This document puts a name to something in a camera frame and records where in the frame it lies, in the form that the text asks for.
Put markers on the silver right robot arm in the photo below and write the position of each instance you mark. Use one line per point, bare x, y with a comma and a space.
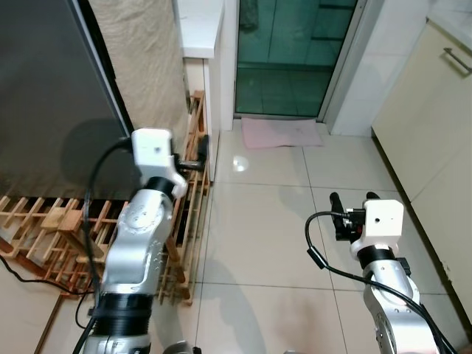
391, 302

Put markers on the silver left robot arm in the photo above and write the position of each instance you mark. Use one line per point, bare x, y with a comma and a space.
140, 236

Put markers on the mini fridge door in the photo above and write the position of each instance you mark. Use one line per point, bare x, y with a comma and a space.
44, 88

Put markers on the cream cabinet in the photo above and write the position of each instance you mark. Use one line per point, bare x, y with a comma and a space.
428, 140

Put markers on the pink floor mat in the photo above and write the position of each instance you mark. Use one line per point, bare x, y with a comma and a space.
280, 133

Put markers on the white topped narrow counter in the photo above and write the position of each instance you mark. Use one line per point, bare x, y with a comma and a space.
198, 26

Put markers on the green glass door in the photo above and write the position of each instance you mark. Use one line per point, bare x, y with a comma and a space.
291, 51

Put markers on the wooden lattice rack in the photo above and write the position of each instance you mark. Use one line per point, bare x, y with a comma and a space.
55, 219

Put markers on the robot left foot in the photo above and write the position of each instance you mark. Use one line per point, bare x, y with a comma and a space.
181, 348

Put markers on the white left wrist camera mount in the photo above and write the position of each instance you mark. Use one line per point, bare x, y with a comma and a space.
153, 151

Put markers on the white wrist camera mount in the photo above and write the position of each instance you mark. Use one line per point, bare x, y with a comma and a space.
153, 151
382, 221

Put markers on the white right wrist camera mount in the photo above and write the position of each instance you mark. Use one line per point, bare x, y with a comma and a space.
382, 221

